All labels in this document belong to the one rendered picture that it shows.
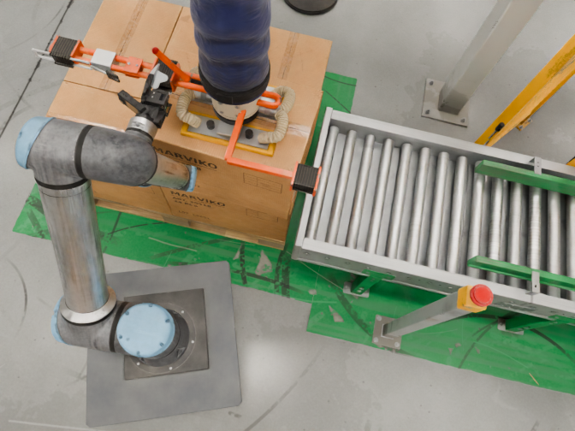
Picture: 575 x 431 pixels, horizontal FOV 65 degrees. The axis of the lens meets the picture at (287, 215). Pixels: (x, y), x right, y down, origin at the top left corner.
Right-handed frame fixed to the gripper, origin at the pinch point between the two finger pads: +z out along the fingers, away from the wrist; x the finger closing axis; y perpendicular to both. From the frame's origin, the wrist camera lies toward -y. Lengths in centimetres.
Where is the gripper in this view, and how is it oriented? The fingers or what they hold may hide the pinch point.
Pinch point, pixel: (157, 73)
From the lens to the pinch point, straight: 166.8
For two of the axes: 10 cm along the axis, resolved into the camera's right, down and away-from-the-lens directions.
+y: 9.7, 2.3, -0.1
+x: 0.7, -3.5, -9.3
